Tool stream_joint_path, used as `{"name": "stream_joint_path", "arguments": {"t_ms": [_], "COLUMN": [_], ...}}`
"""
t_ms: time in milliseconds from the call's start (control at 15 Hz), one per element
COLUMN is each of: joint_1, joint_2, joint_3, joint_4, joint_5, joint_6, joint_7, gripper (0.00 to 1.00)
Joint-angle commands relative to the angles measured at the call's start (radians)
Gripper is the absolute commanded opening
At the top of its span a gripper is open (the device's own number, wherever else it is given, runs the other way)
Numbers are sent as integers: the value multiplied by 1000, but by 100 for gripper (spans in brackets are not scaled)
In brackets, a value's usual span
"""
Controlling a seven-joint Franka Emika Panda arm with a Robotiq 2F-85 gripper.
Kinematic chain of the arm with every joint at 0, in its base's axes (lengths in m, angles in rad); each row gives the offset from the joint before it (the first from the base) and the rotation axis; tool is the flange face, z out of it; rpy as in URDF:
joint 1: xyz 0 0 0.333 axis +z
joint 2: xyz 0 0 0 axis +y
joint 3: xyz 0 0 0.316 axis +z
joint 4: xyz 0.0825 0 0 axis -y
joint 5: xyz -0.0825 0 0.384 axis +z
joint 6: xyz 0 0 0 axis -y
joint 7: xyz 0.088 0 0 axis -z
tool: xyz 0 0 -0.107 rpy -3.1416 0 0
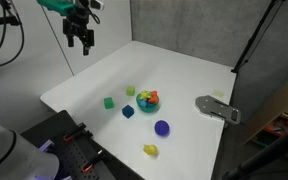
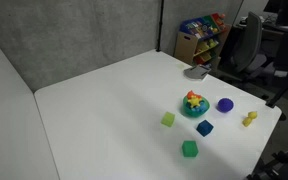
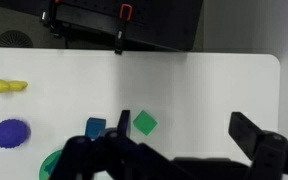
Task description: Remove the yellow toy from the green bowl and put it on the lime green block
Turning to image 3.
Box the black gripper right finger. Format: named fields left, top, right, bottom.
left=228, top=112, right=265, bottom=160

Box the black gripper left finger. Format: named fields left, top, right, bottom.
left=117, top=110, right=130, bottom=137

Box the green cube block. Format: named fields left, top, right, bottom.
left=133, top=111, right=157, bottom=136

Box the dark blue cube block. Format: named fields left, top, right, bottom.
left=85, top=117, right=106, bottom=140

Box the light blue dinosaur toy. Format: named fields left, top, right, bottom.
left=44, top=161, right=57, bottom=175

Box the green bowl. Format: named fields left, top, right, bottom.
left=39, top=150, right=62, bottom=180

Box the yellow rubber duck toy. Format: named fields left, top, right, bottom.
left=0, top=79, right=28, bottom=94

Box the purple spiky ball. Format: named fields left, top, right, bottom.
left=0, top=119, right=30, bottom=149

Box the black clamp at left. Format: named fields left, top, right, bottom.
left=40, top=0, right=61, bottom=38

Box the black round speaker grille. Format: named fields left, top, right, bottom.
left=0, top=30, right=33, bottom=48

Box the red-handled black clamp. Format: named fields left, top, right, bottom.
left=115, top=3, right=133, bottom=55

